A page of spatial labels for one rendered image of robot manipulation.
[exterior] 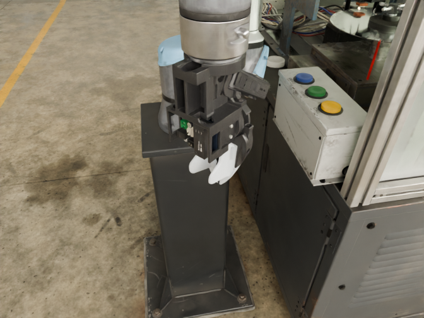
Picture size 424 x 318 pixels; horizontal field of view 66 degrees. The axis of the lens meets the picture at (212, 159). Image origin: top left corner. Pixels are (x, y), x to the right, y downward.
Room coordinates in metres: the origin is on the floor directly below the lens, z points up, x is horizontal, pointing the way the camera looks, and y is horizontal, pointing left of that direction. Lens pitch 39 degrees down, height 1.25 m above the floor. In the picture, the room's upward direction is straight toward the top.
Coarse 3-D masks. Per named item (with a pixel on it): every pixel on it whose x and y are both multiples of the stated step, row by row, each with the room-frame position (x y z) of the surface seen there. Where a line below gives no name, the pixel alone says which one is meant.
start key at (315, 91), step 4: (308, 88) 0.67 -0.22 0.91; (312, 88) 0.67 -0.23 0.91; (316, 88) 0.67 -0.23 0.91; (320, 88) 0.67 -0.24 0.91; (324, 88) 0.67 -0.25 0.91; (308, 92) 0.66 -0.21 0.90; (312, 92) 0.65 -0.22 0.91; (316, 92) 0.65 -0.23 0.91; (320, 92) 0.65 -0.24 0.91; (324, 92) 0.65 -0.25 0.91; (316, 96) 0.65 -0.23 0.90; (320, 96) 0.65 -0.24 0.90
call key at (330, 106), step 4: (324, 104) 0.60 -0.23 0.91; (328, 104) 0.60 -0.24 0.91; (332, 104) 0.60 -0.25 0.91; (336, 104) 0.60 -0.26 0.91; (324, 108) 0.59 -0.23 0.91; (328, 108) 0.58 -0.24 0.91; (332, 108) 0.58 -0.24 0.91; (336, 108) 0.58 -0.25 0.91; (340, 108) 0.59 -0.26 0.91; (332, 112) 0.58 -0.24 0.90; (336, 112) 0.58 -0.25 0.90
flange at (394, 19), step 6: (372, 18) 1.01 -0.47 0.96; (378, 18) 1.01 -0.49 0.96; (384, 18) 0.99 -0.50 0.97; (390, 18) 0.98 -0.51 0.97; (396, 18) 0.98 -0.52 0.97; (372, 24) 0.98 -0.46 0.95; (378, 24) 0.97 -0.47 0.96; (384, 24) 0.96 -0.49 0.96; (390, 24) 0.96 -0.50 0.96; (396, 24) 0.96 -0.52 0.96
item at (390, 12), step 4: (380, 4) 1.03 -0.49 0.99; (384, 4) 1.02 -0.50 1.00; (388, 4) 1.01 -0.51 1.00; (392, 4) 0.99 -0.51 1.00; (396, 4) 0.99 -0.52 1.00; (400, 4) 1.01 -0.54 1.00; (404, 4) 1.01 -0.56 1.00; (384, 8) 0.97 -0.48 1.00; (388, 8) 0.98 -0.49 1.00; (392, 8) 0.98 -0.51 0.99; (396, 8) 0.98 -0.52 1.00; (400, 8) 0.98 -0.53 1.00; (388, 12) 0.99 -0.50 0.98; (392, 12) 0.98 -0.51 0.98; (396, 12) 0.98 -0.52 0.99
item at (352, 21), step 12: (348, 12) 1.11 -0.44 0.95; (360, 12) 1.11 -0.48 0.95; (372, 12) 1.11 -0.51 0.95; (384, 12) 1.11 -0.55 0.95; (336, 24) 0.99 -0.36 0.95; (348, 24) 0.99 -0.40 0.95; (360, 24) 0.99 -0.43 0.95; (360, 36) 0.89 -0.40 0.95; (372, 36) 0.89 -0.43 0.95; (384, 36) 0.89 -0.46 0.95
